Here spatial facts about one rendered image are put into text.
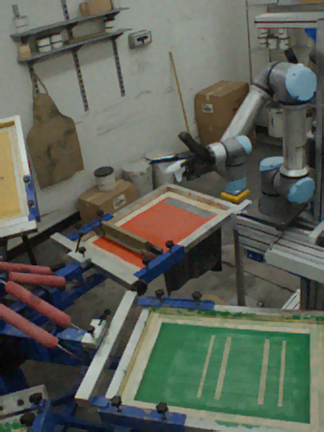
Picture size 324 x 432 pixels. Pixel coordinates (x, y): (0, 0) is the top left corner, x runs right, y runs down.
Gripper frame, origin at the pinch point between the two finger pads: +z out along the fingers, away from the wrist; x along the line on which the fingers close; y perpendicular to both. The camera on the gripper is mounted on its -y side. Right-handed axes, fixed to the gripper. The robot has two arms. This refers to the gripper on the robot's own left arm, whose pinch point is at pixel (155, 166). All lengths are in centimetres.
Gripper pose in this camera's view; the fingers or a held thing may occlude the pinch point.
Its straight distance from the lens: 148.6
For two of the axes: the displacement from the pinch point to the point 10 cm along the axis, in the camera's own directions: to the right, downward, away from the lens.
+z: -9.1, 3.2, -2.7
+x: -3.7, -3.0, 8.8
